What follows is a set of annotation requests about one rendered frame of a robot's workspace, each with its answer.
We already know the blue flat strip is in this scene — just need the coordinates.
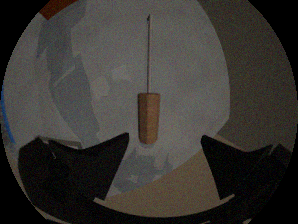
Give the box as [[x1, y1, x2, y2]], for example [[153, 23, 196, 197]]
[[0, 88, 15, 144]]

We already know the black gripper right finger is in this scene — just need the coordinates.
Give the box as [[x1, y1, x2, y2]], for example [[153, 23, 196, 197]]
[[201, 135, 273, 200]]

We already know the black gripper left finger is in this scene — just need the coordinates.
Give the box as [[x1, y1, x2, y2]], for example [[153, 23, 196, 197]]
[[48, 132, 129, 200]]

